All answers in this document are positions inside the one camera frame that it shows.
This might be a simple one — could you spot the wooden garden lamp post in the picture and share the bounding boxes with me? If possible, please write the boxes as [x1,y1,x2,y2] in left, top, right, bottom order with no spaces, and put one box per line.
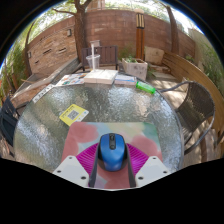
[134,9,147,61]

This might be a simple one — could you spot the forked tree trunk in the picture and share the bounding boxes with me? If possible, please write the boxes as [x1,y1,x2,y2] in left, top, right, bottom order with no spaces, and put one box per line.
[51,0,98,65]

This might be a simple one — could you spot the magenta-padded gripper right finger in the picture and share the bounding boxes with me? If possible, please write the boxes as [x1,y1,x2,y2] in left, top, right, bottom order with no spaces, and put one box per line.
[124,143,172,189]

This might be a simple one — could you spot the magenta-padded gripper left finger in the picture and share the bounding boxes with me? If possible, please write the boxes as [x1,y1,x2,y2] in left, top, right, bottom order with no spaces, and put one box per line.
[52,142,101,189]

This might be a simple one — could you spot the small blue-grey book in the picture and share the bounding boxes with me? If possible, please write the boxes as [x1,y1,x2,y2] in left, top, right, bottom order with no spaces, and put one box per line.
[113,73,138,88]

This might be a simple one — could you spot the clear plastic cup with straw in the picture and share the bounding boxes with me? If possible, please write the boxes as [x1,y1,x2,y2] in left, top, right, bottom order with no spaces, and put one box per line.
[85,40,101,71]

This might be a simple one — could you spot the yellow card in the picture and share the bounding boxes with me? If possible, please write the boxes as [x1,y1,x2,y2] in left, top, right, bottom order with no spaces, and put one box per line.
[59,103,90,127]

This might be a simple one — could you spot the slim tree trunk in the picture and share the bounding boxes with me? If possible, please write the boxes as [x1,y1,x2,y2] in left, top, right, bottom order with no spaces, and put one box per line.
[164,4,181,55]

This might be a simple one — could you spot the colourful picture booklet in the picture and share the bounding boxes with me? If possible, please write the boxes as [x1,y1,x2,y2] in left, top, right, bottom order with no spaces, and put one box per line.
[55,72,88,88]

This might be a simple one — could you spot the cream white book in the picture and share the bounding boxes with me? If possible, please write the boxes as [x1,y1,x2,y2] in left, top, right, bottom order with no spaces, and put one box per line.
[83,68,119,86]

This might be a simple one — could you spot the white planter box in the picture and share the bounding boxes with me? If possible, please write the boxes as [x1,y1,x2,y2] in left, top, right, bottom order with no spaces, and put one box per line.
[121,57,149,82]

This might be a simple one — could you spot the black metal chair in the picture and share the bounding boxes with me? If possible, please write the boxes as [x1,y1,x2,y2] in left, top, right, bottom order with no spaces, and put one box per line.
[0,96,20,148]

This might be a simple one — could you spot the beige stone slab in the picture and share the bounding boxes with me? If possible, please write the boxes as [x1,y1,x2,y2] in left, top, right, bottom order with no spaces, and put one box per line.
[144,46,166,66]

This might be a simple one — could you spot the green bottle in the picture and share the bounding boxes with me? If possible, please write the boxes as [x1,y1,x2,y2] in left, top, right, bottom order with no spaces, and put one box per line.
[135,80,157,95]

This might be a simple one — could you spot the curved wooden bench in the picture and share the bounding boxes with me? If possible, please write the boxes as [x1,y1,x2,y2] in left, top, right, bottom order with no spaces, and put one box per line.
[162,50,224,145]

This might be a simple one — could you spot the blue computer mouse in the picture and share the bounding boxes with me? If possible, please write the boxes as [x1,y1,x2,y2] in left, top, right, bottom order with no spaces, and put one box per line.
[98,132,128,172]

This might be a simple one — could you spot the floral mouse pad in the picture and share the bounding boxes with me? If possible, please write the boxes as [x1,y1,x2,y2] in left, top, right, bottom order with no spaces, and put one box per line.
[60,121,164,190]

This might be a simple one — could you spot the dark wooden slatted chair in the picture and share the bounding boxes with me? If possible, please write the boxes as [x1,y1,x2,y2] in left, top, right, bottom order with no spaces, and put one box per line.
[81,45,119,72]

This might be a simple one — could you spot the white patterned strip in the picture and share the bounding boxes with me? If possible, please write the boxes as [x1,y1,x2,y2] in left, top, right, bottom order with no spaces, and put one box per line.
[32,83,56,104]

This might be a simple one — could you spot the brown wicker chair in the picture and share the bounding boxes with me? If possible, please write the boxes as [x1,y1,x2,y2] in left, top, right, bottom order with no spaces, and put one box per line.
[159,80,216,156]

